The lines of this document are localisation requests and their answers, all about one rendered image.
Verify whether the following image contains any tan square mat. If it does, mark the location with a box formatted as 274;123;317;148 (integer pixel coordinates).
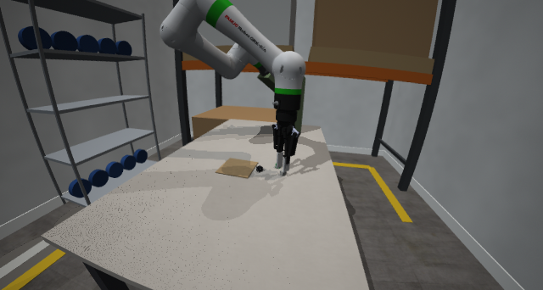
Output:
216;158;258;179

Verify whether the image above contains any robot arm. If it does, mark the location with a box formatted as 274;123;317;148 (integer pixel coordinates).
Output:
160;0;305;112

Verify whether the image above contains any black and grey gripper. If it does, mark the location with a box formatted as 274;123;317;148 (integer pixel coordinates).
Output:
272;110;300;172

